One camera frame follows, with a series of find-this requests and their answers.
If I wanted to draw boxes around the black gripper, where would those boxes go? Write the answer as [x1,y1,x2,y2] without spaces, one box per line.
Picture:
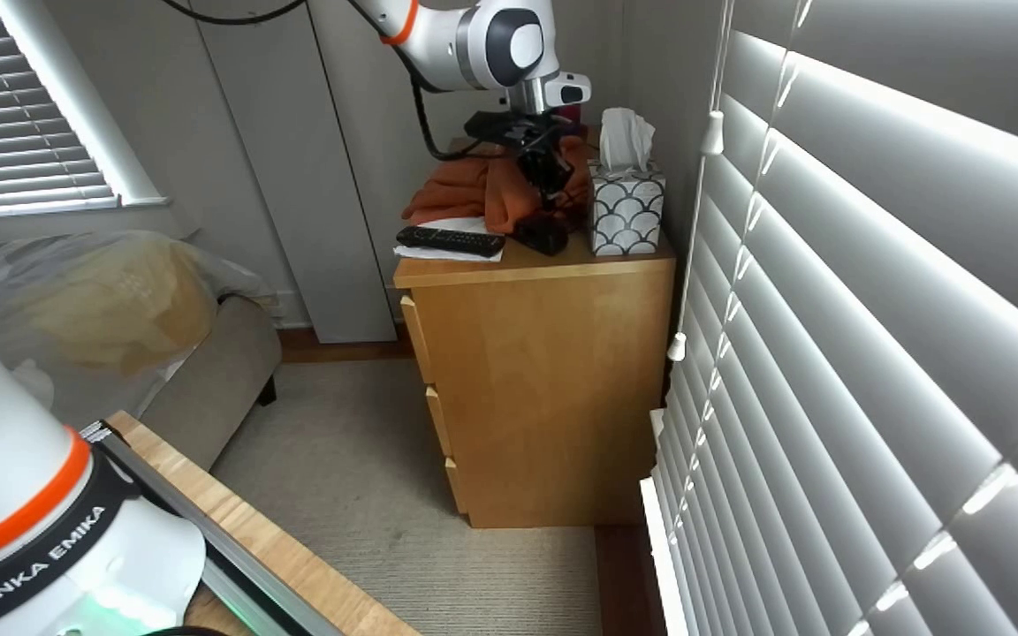
[461,111,572,190]

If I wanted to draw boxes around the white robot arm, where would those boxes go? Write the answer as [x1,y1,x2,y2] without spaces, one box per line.
[349,0,593,195]

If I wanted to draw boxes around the orange towel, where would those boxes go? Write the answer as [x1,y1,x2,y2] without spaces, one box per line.
[404,133,593,236]

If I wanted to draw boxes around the patterned tissue box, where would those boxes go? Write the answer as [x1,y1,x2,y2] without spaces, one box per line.
[589,106,665,258]

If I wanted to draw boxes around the black remote control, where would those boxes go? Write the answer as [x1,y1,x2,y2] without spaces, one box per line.
[397,226,505,258]

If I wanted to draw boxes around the white paper sheet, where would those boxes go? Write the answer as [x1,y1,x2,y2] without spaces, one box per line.
[397,218,505,261]

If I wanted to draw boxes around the light wooden dresser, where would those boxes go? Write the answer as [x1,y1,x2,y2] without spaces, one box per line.
[397,235,673,528]

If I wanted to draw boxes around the beige upholstered bench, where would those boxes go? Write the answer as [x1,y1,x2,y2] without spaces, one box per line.
[142,295,281,469]

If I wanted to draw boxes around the white window blinds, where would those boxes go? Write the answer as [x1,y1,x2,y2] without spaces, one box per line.
[0,0,162,217]
[642,0,1018,636]

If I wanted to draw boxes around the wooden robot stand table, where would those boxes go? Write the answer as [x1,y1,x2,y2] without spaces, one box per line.
[83,414,415,636]

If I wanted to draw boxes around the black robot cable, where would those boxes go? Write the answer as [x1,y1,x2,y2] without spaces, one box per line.
[160,0,483,165]

